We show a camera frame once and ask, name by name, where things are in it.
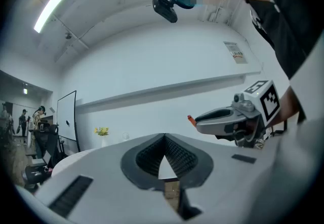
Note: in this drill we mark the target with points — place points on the white wall-mounted box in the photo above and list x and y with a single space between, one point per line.
215 14

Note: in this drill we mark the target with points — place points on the black head-worn camera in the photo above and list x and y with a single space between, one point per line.
164 9

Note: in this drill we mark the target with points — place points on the long ceiling light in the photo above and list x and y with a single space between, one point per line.
50 9

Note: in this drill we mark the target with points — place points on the black printed t-shirt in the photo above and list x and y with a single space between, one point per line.
286 15

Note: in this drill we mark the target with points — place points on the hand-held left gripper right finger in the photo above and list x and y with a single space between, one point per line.
227 180

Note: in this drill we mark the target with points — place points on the small clear glass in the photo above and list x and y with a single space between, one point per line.
125 136

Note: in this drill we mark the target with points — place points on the black office chair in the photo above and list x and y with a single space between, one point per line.
51 142

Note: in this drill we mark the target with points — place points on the black-framed whiteboard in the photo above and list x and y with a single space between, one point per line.
66 116

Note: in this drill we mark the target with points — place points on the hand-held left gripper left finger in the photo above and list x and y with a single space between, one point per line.
106 167

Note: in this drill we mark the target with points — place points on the round ceiling detector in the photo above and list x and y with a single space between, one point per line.
68 35

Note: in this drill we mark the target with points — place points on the person's right forearm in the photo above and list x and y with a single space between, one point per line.
288 106

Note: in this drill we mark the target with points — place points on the yellow flowers in white vase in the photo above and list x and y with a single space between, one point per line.
102 133

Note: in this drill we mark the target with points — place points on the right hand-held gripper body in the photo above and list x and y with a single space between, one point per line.
263 101

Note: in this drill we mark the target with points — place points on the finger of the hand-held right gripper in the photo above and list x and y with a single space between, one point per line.
215 127
215 113

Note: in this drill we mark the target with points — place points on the white wall poster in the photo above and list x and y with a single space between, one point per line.
235 52

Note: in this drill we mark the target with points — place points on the white wall ledge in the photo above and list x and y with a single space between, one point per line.
164 89

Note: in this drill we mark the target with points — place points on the black low cart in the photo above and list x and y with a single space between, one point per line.
36 173

